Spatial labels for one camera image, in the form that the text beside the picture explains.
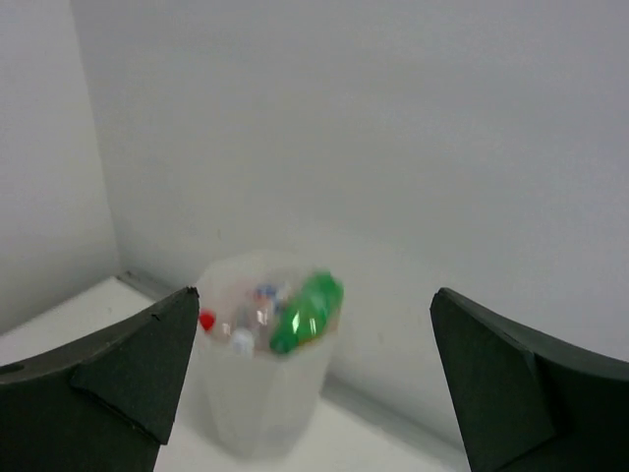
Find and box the tall red-cap red-label bottle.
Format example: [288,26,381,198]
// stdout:
[199,310,216,332]

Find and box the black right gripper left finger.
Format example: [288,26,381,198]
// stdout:
[1,287,200,472]

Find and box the green soda bottle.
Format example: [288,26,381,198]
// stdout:
[269,270,344,355]

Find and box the white-cap clear labelled bottle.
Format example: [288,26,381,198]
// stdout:
[231,281,292,351]

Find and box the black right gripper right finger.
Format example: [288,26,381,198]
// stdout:
[429,288,628,471]

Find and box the white plastic bin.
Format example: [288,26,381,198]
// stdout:
[195,251,340,459]

